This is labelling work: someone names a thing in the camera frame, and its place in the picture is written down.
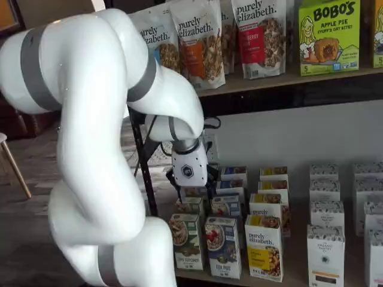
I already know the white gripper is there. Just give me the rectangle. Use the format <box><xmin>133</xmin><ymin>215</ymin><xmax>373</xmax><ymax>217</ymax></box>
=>
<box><xmin>166</xmin><ymin>142</ymin><xmax>221</xmax><ymax>207</ymax></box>

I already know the blue white flax cereal box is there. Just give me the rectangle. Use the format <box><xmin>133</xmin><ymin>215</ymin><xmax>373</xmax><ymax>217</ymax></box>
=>
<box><xmin>215</xmin><ymin>178</ymin><xmax>247</xmax><ymax>199</ymax></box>
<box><xmin>205</xmin><ymin>215</ymin><xmax>243</xmax><ymax>280</ymax></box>
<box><xmin>219</xmin><ymin>165</ymin><xmax>249</xmax><ymax>182</ymax></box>
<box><xmin>210</xmin><ymin>193</ymin><xmax>242</xmax><ymax>219</ymax></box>

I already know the green white cereal box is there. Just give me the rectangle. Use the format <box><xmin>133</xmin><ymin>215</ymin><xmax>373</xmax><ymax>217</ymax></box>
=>
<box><xmin>174</xmin><ymin>197</ymin><xmax>207</xmax><ymax>224</ymax></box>
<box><xmin>168</xmin><ymin>212</ymin><xmax>205</xmax><ymax>271</ymax></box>
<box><xmin>178</xmin><ymin>185</ymin><xmax>209</xmax><ymax>204</ymax></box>

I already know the yellow white purely elizabeth box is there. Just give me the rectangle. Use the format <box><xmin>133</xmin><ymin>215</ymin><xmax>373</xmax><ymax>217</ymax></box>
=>
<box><xmin>244</xmin><ymin>214</ymin><xmax>285</xmax><ymax>283</ymax></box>
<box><xmin>257</xmin><ymin>179</ymin><xmax>290</xmax><ymax>197</ymax></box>
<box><xmin>248</xmin><ymin>193</ymin><xmax>291</xmax><ymax>238</ymax></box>
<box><xmin>259</xmin><ymin>166</ymin><xmax>289</xmax><ymax>183</ymax></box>

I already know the brown high shelf board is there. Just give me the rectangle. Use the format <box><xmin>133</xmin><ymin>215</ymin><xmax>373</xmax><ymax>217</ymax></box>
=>
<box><xmin>196</xmin><ymin>63</ymin><xmax>383</xmax><ymax>98</ymax></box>

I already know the white organic pantry box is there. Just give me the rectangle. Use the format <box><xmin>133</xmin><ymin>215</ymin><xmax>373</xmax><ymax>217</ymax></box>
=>
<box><xmin>309</xmin><ymin>178</ymin><xmax>341</xmax><ymax>204</ymax></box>
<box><xmin>309</xmin><ymin>163</ymin><xmax>340</xmax><ymax>182</ymax></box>
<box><xmin>352</xmin><ymin>162</ymin><xmax>383</xmax><ymax>180</ymax></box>
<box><xmin>352</xmin><ymin>176</ymin><xmax>383</xmax><ymax>237</ymax></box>
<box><xmin>309</xmin><ymin>200</ymin><xmax>345</xmax><ymax>230</ymax></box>
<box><xmin>363</xmin><ymin>200</ymin><xmax>383</xmax><ymax>236</ymax></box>
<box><xmin>367</xmin><ymin>229</ymin><xmax>383</xmax><ymax>287</ymax></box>
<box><xmin>306</xmin><ymin>224</ymin><xmax>346</xmax><ymax>287</ymax></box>

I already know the green Bobo's apple pie box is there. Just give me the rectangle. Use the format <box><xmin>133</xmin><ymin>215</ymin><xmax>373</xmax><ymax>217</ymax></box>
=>
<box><xmin>297</xmin><ymin>0</ymin><xmax>361</xmax><ymax>77</ymax></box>

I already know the orange yellow Bobo's box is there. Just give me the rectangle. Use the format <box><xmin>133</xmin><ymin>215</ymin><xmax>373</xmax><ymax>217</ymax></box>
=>
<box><xmin>370</xmin><ymin>0</ymin><xmax>383</xmax><ymax>69</ymax></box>

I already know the black metal shelving rack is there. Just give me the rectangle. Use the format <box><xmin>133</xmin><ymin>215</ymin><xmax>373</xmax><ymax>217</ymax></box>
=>
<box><xmin>127</xmin><ymin>74</ymin><xmax>383</xmax><ymax>287</ymax></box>

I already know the blue label granola bag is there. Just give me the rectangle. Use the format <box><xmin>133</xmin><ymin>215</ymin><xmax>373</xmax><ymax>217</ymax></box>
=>
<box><xmin>128</xmin><ymin>5</ymin><xmax>182</xmax><ymax>76</ymax></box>

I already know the red label granola bag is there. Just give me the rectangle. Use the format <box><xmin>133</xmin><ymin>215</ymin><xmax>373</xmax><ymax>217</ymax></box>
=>
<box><xmin>230</xmin><ymin>0</ymin><xmax>288</xmax><ymax>81</ymax></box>

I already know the dark brown sofa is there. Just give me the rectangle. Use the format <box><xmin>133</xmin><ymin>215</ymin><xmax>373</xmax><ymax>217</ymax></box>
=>
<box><xmin>0</xmin><ymin>95</ymin><xmax>61</xmax><ymax>142</ymax></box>

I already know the wooden leg chair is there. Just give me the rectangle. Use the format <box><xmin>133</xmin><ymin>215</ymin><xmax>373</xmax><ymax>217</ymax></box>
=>
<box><xmin>0</xmin><ymin>132</ymin><xmax>32</xmax><ymax>200</ymax></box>

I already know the white wall power outlet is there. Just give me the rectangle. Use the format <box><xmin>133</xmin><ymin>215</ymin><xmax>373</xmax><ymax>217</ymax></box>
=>
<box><xmin>203</xmin><ymin>132</ymin><xmax>220</xmax><ymax>164</ymax></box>

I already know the orange framed wall picture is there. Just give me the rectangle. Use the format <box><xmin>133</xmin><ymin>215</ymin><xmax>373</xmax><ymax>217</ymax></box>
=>
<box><xmin>0</xmin><ymin>0</ymin><xmax>26</xmax><ymax>32</ymax></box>

